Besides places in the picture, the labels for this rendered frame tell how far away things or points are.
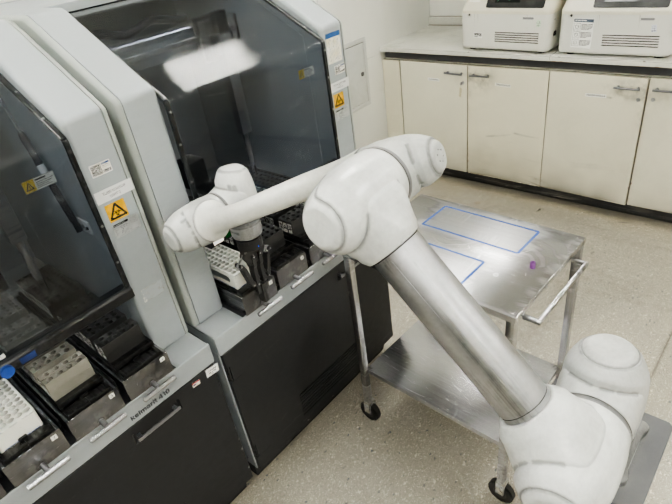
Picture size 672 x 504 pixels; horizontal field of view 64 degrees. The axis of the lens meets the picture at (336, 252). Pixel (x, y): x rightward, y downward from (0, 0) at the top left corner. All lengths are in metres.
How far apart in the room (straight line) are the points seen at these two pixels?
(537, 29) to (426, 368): 2.07
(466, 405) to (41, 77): 1.57
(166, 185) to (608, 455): 1.16
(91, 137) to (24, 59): 0.25
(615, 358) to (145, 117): 1.17
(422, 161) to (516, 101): 2.55
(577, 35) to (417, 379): 2.09
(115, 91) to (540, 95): 2.58
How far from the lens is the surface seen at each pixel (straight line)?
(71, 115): 1.35
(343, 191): 0.88
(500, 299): 1.49
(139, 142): 1.43
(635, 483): 1.32
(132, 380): 1.52
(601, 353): 1.15
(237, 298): 1.65
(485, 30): 3.51
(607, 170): 3.47
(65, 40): 1.58
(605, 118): 3.36
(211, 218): 1.30
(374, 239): 0.90
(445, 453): 2.16
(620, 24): 3.24
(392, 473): 2.12
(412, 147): 1.01
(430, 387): 1.98
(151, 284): 1.54
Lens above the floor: 1.75
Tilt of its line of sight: 33 degrees down
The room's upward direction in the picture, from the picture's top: 9 degrees counter-clockwise
